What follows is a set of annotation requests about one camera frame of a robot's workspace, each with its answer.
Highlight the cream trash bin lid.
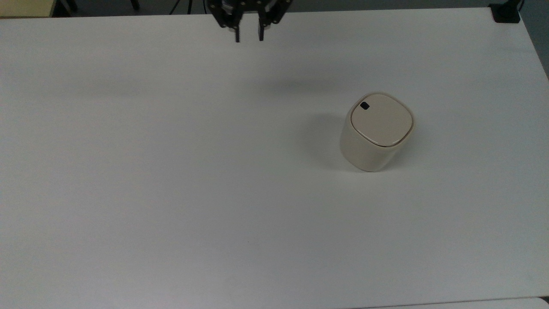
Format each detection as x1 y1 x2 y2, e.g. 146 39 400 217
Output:
350 93 414 148

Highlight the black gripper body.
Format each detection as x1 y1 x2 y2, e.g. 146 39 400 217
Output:
205 0 295 30

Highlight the light wooden cabinet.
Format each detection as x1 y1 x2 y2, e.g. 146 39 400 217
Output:
0 0 58 18

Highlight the cream trash bin body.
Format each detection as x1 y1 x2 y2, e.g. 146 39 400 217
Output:
340 92 416 173

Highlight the black table clamp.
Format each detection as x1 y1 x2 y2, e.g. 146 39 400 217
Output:
489 2 522 24

